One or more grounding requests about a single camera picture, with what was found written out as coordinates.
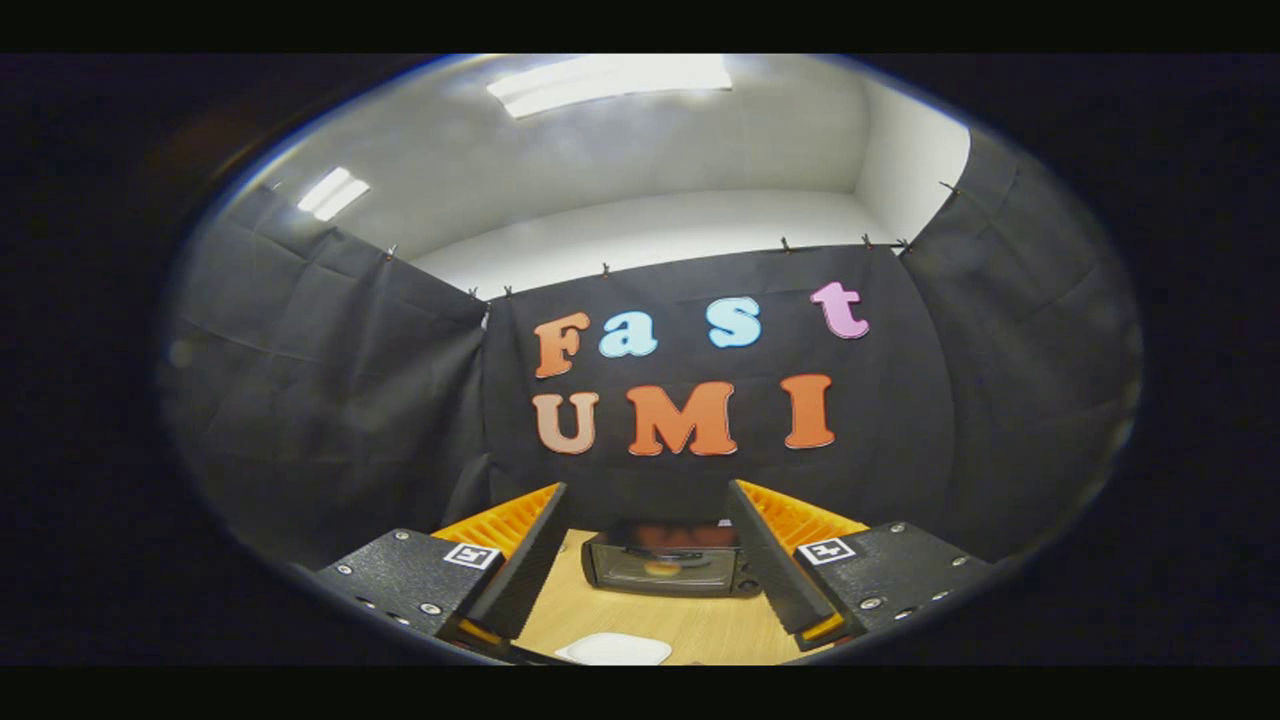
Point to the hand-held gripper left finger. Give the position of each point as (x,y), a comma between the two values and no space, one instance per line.
(525,565)

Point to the glazed donut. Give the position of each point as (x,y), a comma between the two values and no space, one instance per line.
(663,570)

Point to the small ceiling light panel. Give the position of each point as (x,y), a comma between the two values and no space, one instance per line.
(333,193)

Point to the black toaster oven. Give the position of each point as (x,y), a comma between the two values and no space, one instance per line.
(700,575)

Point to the large ceiling light panel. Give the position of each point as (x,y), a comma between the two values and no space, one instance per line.
(605,82)

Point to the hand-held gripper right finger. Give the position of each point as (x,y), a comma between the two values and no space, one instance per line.
(770,565)

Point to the white plate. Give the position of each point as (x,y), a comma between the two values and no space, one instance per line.
(612,650)

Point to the black backdrop cloth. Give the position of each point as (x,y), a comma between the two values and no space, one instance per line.
(380,400)

